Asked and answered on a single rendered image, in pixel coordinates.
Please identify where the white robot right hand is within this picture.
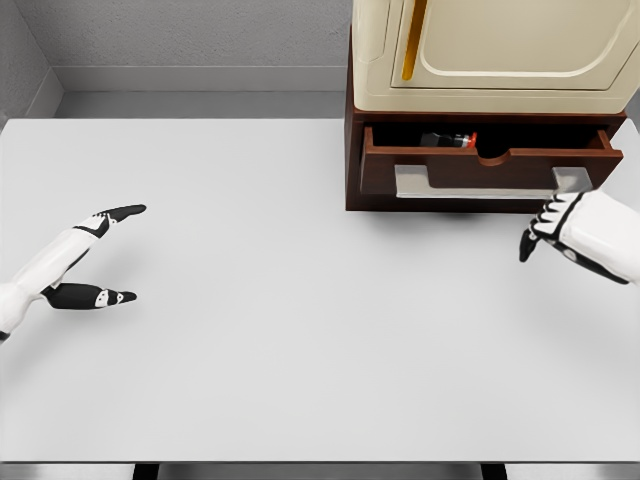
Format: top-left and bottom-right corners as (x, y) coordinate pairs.
(518, 189), (640, 287)

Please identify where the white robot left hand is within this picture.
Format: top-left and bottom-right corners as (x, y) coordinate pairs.
(14, 203), (148, 312)

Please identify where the brown wooden drawer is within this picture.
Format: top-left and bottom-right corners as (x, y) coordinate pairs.
(358, 123), (625, 201)

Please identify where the black switch with red button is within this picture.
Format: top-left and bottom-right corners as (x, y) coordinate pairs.
(418, 131), (479, 150)

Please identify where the silver drawer handle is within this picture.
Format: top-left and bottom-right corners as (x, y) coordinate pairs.
(393, 164), (594, 200)

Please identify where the cream cabinet with yellow handle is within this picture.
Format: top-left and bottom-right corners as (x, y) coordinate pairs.
(348, 0), (640, 116)

